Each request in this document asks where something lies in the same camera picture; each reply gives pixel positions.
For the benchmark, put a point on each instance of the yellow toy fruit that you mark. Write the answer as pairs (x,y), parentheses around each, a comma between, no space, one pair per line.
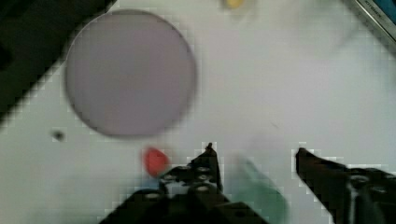
(234,3)

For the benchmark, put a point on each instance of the grey round plate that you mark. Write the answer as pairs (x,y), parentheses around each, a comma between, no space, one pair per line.
(130,73)

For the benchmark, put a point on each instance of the black steel toaster oven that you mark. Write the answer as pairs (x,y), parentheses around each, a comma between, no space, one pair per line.
(382,13)

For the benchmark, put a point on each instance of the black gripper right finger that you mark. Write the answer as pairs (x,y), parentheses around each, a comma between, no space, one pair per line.
(350,195)

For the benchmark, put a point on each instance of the green plastic cup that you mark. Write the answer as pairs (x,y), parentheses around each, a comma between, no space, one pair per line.
(259,192)

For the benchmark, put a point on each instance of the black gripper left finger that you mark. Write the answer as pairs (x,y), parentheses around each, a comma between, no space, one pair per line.
(189,194)

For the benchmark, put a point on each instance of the small red toy piece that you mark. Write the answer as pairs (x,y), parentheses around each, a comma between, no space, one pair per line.
(155,161)

